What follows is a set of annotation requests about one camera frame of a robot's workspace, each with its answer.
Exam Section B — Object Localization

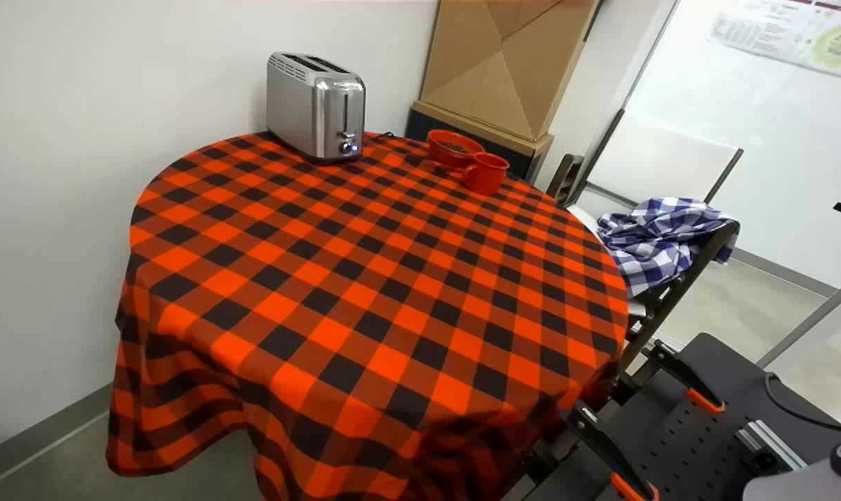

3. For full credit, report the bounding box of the silver two-slot toaster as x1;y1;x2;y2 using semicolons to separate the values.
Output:
267;54;366;162

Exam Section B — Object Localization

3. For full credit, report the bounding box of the red bowl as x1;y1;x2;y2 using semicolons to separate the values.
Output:
425;127;483;169

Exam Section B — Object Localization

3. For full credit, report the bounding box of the orange black checkered tablecloth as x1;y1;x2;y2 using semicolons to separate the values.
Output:
105;133;626;501

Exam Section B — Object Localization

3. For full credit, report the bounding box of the cardboard box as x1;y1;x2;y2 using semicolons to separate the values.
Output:
413;0;601;154

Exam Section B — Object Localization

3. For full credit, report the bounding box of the blue white checkered cloth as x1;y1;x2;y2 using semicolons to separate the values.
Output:
597;198;732;299

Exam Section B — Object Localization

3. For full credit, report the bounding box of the black folding stand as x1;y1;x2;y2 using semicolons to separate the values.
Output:
548;112;744;365

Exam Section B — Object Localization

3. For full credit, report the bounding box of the whiteboard with poster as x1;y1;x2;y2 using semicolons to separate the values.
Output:
554;0;841;287

